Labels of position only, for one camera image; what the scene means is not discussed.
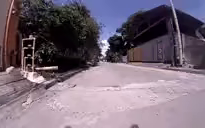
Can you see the trees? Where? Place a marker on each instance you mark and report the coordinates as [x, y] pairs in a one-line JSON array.
[[118, 46]]

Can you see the grey concrete road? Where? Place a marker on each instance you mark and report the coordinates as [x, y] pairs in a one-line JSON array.
[[123, 100]]

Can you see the clump of dark green trees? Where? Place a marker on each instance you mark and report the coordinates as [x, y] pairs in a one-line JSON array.
[[63, 33]]

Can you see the pale concrete bar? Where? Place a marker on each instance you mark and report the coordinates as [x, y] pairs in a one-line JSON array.
[[46, 68]]

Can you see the building with dark roof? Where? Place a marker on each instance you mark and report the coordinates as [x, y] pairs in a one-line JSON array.
[[156, 50]]

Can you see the pale concrete block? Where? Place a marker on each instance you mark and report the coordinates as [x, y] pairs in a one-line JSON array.
[[35, 77]]

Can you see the robot's own part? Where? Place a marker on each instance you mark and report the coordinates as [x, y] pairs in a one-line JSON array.
[[135, 126]]

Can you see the leaning pale pole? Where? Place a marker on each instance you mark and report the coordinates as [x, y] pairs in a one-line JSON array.
[[177, 36]]

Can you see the grey roadside strip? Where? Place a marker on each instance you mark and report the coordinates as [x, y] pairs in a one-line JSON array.
[[190, 70]]

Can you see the grey concrete pavement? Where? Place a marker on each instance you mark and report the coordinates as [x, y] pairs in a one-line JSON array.
[[6, 87]]

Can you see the white pipe frame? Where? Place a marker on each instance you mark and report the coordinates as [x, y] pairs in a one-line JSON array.
[[34, 50]]

